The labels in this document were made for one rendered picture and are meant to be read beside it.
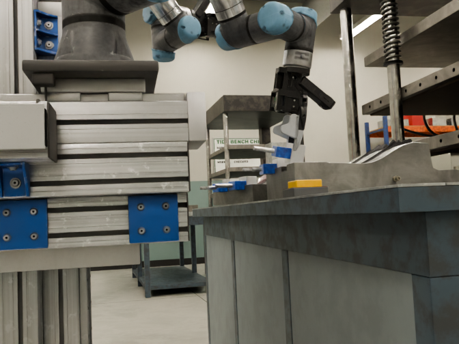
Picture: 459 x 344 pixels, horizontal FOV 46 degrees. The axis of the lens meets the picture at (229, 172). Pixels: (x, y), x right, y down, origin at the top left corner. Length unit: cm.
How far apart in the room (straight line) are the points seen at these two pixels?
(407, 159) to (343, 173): 18
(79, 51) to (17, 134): 22
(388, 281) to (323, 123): 856
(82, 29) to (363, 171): 78
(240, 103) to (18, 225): 514
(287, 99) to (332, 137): 805
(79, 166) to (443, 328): 62
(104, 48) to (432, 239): 62
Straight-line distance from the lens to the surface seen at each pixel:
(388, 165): 146
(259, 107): 609
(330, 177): 139
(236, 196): 171
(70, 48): 104
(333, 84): 965
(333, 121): 951
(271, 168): 152
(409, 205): 76
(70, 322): 124
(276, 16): 134
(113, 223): 101
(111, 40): 103
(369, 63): 290
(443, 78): 228
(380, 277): 94
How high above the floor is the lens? 77
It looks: 4 degrees up
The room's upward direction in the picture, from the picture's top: 3 degrees counter-clockwise
